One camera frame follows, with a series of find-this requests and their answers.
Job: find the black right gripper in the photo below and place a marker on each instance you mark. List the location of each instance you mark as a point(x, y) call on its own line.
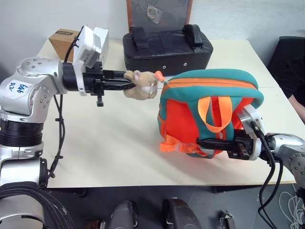
point(241, 148)

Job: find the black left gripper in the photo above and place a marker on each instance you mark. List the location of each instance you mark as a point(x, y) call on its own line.
point(93, 81)

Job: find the tan plush hamster toy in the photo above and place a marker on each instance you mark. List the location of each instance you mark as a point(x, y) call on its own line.
point(143, 86)

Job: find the orange and teal backpack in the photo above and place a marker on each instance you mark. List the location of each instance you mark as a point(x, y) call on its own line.
point(181, 114)

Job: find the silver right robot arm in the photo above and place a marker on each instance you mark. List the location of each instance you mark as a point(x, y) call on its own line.
point(286, 144)

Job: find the bare person forearm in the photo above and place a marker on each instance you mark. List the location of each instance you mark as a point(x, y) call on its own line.
point(299, 107)

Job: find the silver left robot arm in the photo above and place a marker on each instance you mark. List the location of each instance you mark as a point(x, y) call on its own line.
point(35, 71)

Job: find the brown cardboard box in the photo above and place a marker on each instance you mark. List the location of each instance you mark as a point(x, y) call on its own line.
point(62, 45)

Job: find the black padded bag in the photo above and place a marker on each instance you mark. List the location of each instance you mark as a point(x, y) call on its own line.
point(166, 55)

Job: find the clear bag with metal part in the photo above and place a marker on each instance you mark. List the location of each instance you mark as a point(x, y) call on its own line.
point(154, 13)

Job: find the dark rounded shape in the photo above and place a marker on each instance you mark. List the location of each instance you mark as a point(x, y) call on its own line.
point(124, 215)
point(181, 214)

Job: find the wooden framed dark board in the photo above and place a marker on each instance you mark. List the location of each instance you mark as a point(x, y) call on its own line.
point(166, 14)

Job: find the person in black clothing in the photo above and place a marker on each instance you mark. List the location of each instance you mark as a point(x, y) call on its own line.
point(290, 62)

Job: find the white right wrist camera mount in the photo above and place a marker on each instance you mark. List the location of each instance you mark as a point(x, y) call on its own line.
point(250, 114)

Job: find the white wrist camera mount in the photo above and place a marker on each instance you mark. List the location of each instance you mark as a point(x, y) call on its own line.
point(87, 45)
point(250, 114)

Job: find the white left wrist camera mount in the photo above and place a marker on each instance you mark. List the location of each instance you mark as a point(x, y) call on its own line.
point(87, 45)

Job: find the small metal bracket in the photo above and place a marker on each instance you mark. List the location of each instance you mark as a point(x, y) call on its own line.
point(226, 219)

